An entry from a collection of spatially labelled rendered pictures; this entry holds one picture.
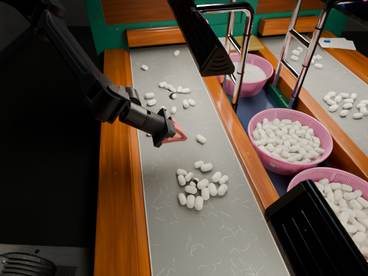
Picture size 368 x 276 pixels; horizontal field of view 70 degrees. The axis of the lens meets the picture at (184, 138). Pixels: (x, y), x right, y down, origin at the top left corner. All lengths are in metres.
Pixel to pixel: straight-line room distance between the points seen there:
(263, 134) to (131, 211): 0.51
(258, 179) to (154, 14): 0.93
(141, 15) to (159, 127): 0.79
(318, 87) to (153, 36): 0.77
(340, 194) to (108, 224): 0.63
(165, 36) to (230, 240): 0.98
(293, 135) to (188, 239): 0.51
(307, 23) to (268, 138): 0.83
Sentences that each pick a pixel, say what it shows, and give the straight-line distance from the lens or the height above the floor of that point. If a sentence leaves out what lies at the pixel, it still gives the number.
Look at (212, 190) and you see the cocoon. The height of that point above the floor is 0.76.
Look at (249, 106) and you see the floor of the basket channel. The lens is 1.16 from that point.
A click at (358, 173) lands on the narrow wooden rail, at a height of 0.75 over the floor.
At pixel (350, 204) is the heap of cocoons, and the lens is 0.88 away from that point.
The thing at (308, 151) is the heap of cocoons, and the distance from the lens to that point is 0.94.
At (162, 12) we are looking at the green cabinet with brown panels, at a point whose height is 0.91.
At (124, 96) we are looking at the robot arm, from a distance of 0.64.
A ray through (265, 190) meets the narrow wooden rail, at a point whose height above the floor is 0.76.
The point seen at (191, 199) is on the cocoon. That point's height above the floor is 0.76.
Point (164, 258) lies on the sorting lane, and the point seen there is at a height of 0.74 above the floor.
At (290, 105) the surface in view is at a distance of 1.12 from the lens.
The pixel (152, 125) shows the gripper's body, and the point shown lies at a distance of 0.67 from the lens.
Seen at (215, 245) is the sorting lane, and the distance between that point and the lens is 0.68.
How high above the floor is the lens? 1.36
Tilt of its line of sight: 45 degrees down
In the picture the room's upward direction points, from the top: straight up
